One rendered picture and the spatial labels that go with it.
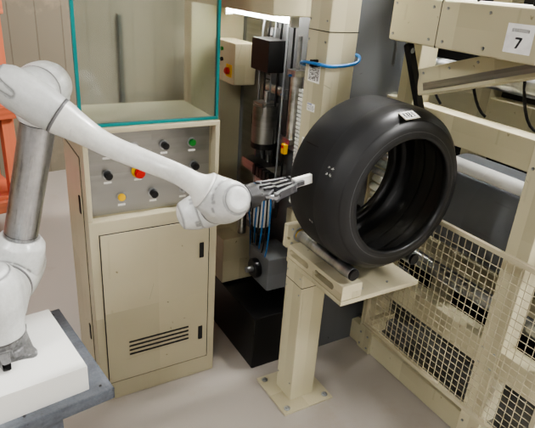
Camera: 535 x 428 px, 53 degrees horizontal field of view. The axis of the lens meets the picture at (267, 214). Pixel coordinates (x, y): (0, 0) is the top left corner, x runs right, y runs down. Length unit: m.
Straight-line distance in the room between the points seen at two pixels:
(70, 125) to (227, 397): 1.61
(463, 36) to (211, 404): 1.85
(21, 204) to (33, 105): 0.39
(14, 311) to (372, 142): 1.16
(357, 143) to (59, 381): 1.12
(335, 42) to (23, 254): 1.24
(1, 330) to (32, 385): 0.18
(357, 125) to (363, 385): 1.51
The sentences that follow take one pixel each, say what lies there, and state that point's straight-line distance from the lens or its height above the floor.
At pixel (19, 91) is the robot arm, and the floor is 1.52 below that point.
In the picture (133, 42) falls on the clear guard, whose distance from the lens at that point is 2.06.
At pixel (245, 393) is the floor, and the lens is 2.67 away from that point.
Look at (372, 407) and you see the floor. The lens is 2.71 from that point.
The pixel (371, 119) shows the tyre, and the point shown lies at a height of 1.43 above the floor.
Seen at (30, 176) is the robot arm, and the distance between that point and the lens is 1.71.
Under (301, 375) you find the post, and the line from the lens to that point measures 2.58.
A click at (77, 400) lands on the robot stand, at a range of 1.74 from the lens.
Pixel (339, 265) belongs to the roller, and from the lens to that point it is 1.88.
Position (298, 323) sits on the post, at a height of 0.44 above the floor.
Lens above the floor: 1.81
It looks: 24 degrees down
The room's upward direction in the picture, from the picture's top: 4 degrees clockwise
